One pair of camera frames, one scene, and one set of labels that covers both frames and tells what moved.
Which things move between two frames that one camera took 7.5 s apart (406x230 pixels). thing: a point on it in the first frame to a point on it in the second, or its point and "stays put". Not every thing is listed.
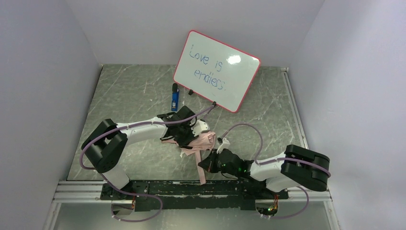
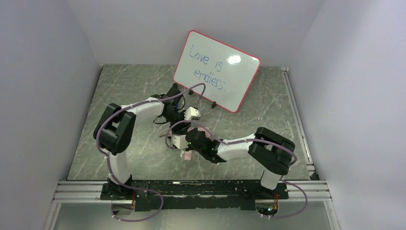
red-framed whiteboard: (221, 74) stays put
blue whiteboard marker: (175, 97) stays put
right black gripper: (213, 161) to (189, 143)
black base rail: (192, 195) stays put
